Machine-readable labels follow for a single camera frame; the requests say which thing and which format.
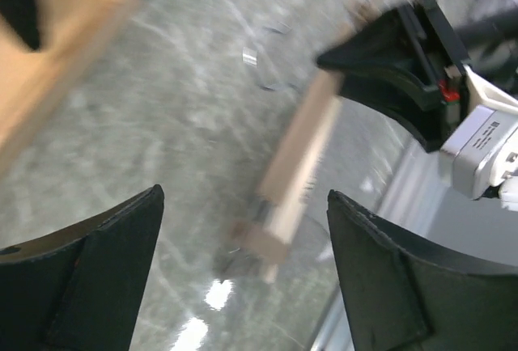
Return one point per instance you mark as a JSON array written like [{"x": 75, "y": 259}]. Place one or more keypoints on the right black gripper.
[{"x": 400, "y": 64}]

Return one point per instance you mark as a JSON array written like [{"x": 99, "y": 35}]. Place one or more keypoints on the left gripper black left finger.
[{"x": 81, "y": 287}]

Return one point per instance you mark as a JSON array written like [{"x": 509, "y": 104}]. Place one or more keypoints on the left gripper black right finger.
[{"x": 404, "y": 292}]

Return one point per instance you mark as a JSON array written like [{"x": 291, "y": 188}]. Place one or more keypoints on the beige clip hanger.
[{"x": 262, "y": 239}]

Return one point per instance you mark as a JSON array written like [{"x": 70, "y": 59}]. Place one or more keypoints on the black underwear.
[{"x": 23, "y": 18}]

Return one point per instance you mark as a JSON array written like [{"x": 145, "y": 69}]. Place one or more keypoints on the wooden drying rack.
[{"x": 74, "y": 34}]

